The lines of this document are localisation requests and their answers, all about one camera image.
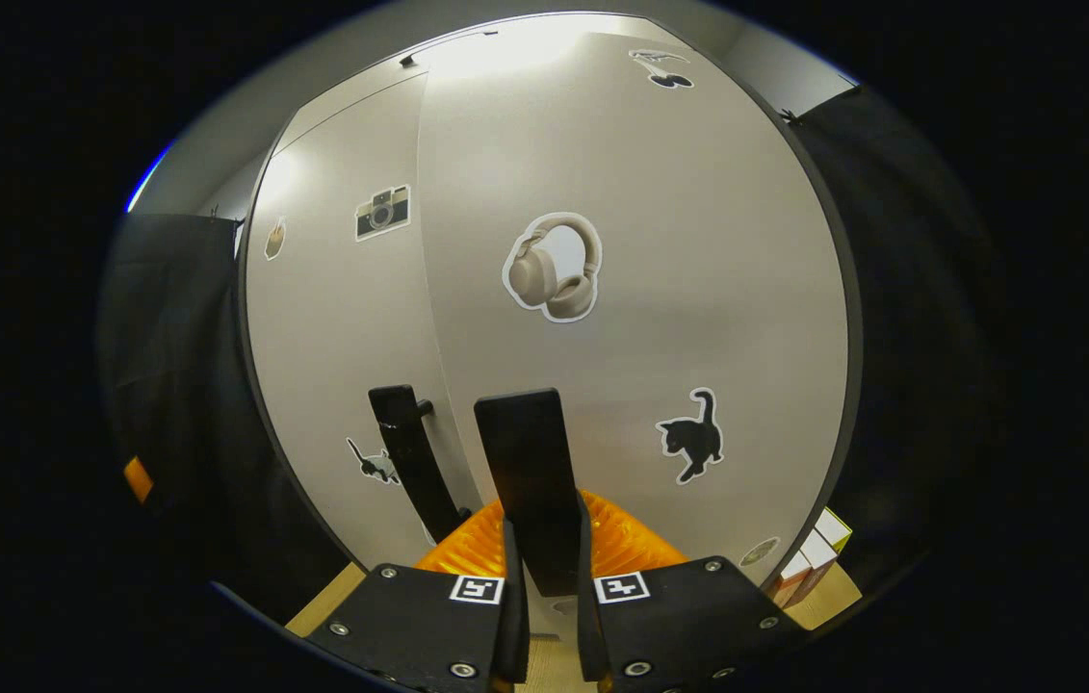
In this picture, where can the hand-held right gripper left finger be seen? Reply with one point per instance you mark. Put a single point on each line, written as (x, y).
(513, 626)

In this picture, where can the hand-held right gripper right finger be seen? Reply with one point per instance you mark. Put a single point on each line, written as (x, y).
(588, 635)

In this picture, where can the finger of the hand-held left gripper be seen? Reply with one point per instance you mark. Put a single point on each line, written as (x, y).
(139, 478)

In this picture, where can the beige door with camera sticker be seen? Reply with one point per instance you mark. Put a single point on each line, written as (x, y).
(332, 337)

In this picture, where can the beige double-door shoe cabinet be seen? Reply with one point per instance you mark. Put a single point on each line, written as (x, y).
(852, 337)

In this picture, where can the beige door with headphone sticker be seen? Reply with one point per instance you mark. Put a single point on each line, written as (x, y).
(698, 241)

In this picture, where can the beige cabinet drawer front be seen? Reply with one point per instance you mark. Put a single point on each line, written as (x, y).
(505, 48)

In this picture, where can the black backdrop cloth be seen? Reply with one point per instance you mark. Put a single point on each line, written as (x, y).
(910, 337)
(178, 366)

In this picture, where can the orange and white box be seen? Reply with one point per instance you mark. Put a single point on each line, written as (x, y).
(788, 580)

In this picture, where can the plain white box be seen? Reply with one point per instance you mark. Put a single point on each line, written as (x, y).
(818, 553)

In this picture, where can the white box with yellow edge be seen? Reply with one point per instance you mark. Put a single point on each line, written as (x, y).
(833, 529)

